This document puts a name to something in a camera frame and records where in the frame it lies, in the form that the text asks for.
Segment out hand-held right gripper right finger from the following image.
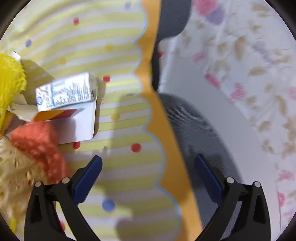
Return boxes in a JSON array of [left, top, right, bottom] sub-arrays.
[[194, 154, 271, 241]]

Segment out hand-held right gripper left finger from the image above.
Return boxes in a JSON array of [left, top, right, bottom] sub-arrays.
[[24, 155, 103, 241]]

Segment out white cardboard box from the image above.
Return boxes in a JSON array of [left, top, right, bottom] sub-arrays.
[[33, 98, 97, 144]]

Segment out orange plush toy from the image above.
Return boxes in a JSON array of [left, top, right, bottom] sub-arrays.
[[10, 122, 70, 183]]

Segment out white blue printed carton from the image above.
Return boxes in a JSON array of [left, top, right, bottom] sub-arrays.
[[35, 72, 98, 112]]

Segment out yellow mesh net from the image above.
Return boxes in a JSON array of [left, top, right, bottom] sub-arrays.
[[0, 53, 27, 139]]

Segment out grey fabric chair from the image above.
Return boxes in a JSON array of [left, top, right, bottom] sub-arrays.
[[151, 0, 243, 234]]

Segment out yellow striped dotted mat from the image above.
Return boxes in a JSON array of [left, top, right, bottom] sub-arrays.
[[0, 0, 204, 241]]

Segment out floral plastic wall sheet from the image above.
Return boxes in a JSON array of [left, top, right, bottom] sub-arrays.
[[159, 0, 296, 232]]

